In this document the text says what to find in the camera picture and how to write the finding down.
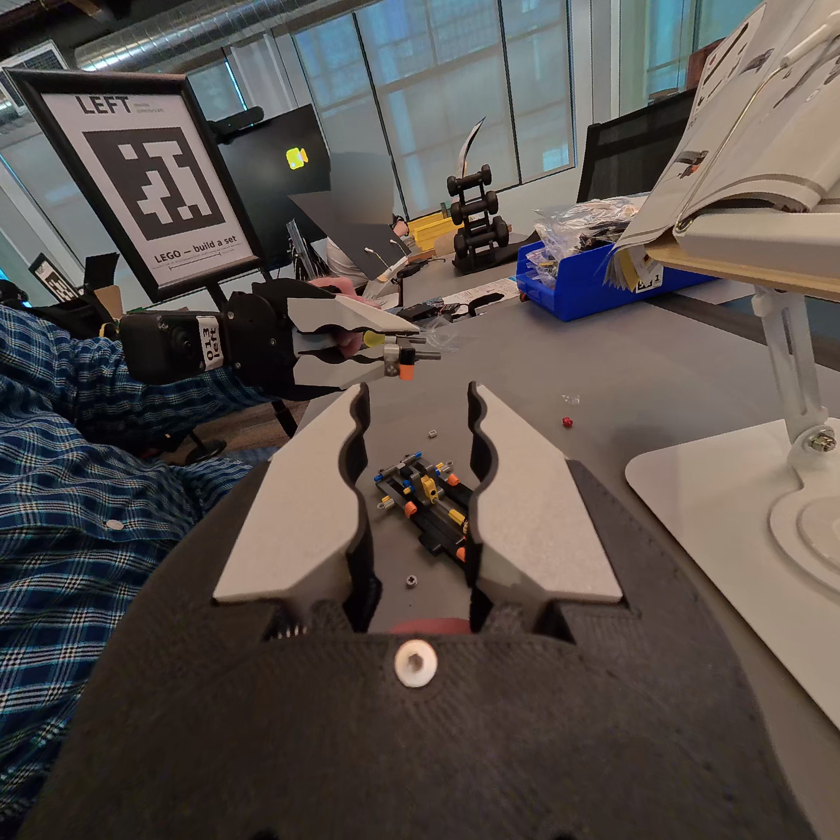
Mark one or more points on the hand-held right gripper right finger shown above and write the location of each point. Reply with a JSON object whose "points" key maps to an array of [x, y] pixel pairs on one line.
{"points": [[544, 525]]}

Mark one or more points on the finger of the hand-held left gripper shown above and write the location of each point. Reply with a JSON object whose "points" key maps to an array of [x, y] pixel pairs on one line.
{"points": [[328, 374], [354, 315]]}

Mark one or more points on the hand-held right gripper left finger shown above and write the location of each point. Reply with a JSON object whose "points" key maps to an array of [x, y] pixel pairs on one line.
{"points": [[295, 525]]}

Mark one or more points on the black lego gear rack assembly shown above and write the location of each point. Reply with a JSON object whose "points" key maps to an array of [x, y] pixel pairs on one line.
{"points": [[392, 358]]}

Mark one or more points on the black lego chassis build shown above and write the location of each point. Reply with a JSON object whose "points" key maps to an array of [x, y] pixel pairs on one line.
{"points": [[426, 512]]}

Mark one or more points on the lego instruction booklet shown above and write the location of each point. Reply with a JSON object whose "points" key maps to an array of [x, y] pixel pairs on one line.
{"points": [[754, 131]]}

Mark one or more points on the person's left forearm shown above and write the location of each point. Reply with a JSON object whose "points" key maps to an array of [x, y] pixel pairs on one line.
{"points": [[79, 367]]}

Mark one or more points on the person's left hand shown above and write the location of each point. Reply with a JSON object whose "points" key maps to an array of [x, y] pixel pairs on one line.
{"points": [[328, 284]]}

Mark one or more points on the yellow translucent ball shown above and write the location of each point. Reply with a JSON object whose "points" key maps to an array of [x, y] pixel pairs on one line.
{"points": [[373, 339]]}

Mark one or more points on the black box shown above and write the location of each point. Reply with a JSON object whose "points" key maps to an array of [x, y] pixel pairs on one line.
{"points": [[420, 311]]}

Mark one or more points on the striped office chair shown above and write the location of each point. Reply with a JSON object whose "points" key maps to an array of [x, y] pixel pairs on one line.
{"points": [[302, 256]]}

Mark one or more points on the yellow plastic bin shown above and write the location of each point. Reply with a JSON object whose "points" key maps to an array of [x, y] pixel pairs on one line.
{"points": [[430, 233]]}

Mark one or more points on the printed paper leaflet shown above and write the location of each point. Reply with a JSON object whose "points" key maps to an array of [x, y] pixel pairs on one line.
{"points": [[492, 287]]}

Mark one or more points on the rack of black dumbbells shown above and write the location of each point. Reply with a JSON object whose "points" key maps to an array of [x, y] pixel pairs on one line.
{"points": [[476, 223]]}

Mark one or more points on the black monitor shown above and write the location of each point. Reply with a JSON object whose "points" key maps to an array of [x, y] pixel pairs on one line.
{"points": [[282, 170]]}

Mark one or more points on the white book stand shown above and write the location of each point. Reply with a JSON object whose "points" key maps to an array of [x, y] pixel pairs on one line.
{"points": [[709, 525]]}

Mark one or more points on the framed marker sign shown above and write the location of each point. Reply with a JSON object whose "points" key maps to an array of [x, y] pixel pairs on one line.
{"points": [[151, 170]]}

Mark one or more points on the curved white plastic strip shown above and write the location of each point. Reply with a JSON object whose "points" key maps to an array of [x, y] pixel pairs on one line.
{"points": [[474, 144]]}

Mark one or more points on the small marker sign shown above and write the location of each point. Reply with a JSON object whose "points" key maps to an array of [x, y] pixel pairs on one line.
{"points": [[56, 279]]}

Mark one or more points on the black webcam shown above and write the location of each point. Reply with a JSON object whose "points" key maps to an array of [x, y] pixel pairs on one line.
{"points": [[233, 124]]}

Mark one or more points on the person's plaid shirt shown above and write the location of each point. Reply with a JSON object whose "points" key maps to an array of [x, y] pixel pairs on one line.
{"points": [[79, 558]]}

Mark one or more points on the blue plastic bin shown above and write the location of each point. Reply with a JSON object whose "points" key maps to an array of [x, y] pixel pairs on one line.
{"points": [[590, 289]]}

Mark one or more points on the pile of clear parts bags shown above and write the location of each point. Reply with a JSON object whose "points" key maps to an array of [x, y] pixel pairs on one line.
{"points": [[577, 226]]}

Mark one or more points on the silver ventilation ducts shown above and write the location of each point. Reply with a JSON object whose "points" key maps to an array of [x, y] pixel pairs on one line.
{"points": [[197, 33]]}

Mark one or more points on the black office chair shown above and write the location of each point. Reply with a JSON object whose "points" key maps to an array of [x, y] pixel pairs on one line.
{"points": [[630, 151]]}

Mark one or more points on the glass window wall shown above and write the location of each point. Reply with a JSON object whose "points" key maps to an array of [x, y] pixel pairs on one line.
{"points": [[459, 79]]}

